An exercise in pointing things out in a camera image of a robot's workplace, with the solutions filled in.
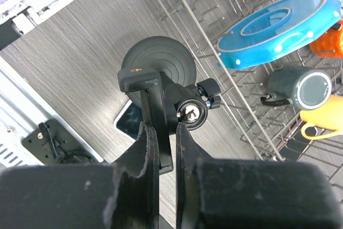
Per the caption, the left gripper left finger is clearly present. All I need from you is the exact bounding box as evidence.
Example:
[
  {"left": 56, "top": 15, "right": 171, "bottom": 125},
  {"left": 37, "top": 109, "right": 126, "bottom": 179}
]
[{"left": 107, "top": 122, "right": 159, "bottom": 228}]

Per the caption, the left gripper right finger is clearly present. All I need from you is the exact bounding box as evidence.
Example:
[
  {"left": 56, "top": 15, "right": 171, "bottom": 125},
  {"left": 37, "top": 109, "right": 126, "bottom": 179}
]
[{"left": 176, "top": 123, "right": 212, "bottom": 228}]

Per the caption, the phone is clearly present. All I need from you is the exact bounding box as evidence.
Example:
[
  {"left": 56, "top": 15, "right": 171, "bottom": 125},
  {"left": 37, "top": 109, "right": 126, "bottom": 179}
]
[{"left": 113, "top": 100, "right": 143, "bottom": 142}]

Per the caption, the black round-base phone stand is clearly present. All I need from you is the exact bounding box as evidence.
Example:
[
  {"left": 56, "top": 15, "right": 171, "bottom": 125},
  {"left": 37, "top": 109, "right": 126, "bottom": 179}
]
[{"left": 118, "top": 36, "right": 221, "bottom": 174}]

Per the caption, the grey mug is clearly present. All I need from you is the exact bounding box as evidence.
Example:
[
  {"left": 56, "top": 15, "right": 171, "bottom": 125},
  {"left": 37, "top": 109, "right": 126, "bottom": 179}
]
[{"left": 260, "top": 65, "right": 332, "bottom": 110}]

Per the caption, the yellow mug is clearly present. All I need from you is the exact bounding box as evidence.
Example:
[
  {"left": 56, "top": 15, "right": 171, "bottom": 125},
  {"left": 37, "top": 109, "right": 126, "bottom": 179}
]
[{"left": 300, "top": 95, "right": 342, "bottom": 141}]

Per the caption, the blue dotted plate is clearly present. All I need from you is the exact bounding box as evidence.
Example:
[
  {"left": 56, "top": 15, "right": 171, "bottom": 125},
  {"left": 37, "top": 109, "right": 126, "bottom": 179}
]
[{"left": 215, "top": 0, "right": 342, "bottom": 70}]

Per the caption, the orange mug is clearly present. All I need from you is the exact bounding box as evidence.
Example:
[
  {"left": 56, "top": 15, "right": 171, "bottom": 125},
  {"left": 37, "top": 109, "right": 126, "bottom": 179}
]
[{"left": 309, "top": 19, "right": 342, "bottom": 58}]

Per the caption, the grey wire dish rack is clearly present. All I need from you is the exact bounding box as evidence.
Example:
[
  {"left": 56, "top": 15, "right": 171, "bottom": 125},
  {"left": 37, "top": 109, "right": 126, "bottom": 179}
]
[{"left": 155, "top": 0, "right": 342, "bottom": 200}]

